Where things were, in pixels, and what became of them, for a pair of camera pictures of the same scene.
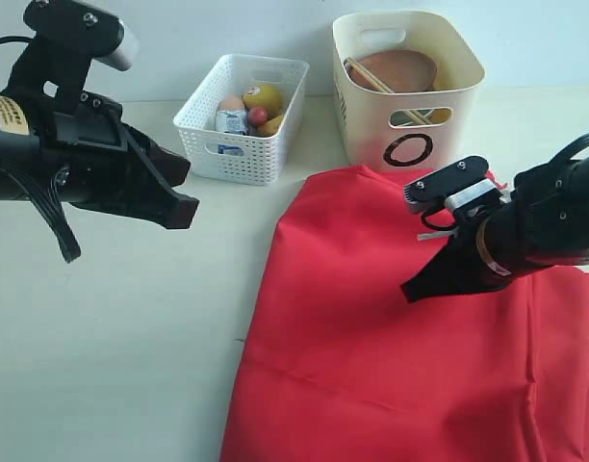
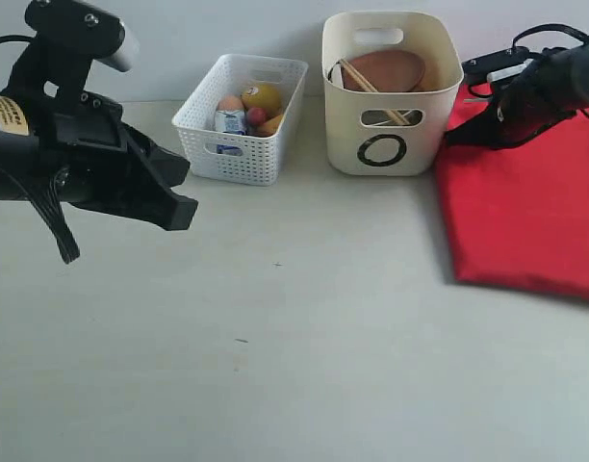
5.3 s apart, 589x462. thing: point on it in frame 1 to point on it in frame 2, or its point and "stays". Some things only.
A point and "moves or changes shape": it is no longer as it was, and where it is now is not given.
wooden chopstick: [424, 120] to [397, 116]
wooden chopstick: [370, 77] to [358, 76]
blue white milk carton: [232, 121] stays
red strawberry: [258, 115] stays
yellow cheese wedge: [270, 127] stays
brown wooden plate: [401, 71] moves or changes shape
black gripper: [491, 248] to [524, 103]
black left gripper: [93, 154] stays
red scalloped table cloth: [335, 366] moves or changes shape
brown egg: [232, 103] stays
